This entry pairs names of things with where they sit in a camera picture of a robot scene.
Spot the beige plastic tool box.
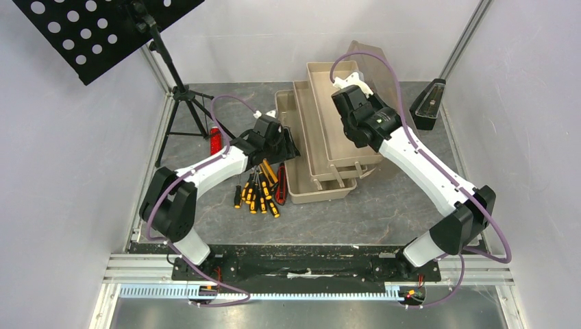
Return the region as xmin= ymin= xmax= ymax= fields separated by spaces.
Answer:
xmin=275 ymin=40 xmax=396 ymax=204

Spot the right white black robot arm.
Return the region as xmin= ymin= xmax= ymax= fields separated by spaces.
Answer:
xmin=332 ymin=81 xmax=496 ymax=280

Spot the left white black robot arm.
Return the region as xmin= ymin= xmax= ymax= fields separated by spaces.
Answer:
xmin=138 ymin=115 xmax=299 ymax=280

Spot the red black utility knife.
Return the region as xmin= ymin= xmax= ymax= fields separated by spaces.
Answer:
xmin=275 ymin=163 xmax=288 ymax=206

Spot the red cylindrical object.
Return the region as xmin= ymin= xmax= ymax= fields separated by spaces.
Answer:
xmin=209 ymin=126 xmax=223 ymax=156

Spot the black metronome clear cover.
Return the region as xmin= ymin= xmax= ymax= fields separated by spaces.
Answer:
xmin=409 ymin=78 xmax=446 ymax=131

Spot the screwdriver yellow black far left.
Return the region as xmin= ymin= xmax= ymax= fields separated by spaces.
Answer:
xmin=234 ymin=175 xmax=243 ymax=209

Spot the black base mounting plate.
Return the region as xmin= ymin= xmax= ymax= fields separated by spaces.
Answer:
xmin=199 ymin=244 xmax=442 ymax=293

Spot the black perforated music stand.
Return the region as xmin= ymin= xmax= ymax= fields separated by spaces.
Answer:
xmin=15 ymin=0 xmax=217 ymax=166

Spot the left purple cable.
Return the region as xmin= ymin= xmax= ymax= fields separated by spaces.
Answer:
xmin=144 ymin=94 xmax=262 ymax=308

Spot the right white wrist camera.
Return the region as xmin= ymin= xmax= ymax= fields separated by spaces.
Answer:
xmin=332 ymin=71 xmax=374 ymax=98

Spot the aluminium frame rail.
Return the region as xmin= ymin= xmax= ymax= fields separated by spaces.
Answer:
xmin=88 ymin=45 xmax=219 ymax=329

